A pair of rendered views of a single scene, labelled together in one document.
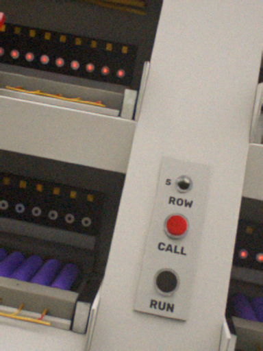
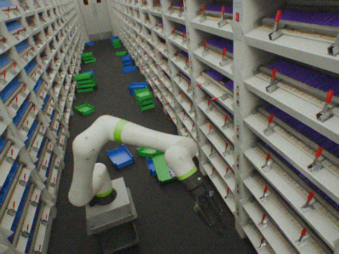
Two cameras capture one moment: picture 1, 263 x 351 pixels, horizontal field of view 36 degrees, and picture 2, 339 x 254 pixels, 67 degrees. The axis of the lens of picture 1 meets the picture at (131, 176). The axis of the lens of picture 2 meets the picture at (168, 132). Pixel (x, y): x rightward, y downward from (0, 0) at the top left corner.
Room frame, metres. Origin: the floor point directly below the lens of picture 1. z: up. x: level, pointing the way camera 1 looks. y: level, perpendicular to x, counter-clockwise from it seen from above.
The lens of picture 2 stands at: (-0.30, -1.07, 1.53)
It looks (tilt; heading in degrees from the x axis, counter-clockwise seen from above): 30 degrees down; 76
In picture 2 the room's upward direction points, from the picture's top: 9 degrees counter-clockwise
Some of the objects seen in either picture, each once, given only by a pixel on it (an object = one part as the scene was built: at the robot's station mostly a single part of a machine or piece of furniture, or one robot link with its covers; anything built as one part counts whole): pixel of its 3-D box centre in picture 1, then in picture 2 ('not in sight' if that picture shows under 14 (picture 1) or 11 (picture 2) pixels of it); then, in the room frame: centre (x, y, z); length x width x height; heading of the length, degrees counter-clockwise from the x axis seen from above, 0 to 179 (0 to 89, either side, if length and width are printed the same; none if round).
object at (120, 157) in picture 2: not in sight; (120, 156); (-0.30, 1.25, 0.04); 0.30 x 0.20 x 0.08; 101
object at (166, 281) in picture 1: (166, 281); not in sight; (0.32, -0.04, 0.98); 0.02 x 0.01 x 0.02; 87
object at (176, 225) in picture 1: (176, 225); not in sight; (0.32, -0.04, 1.02); 0.02 x 0.01 x 0.02; 87
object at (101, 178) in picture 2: not in sight; (97, 180); (-0.47, 0.27, 0.54); 0.16 x 0.13 x 0.19; 50
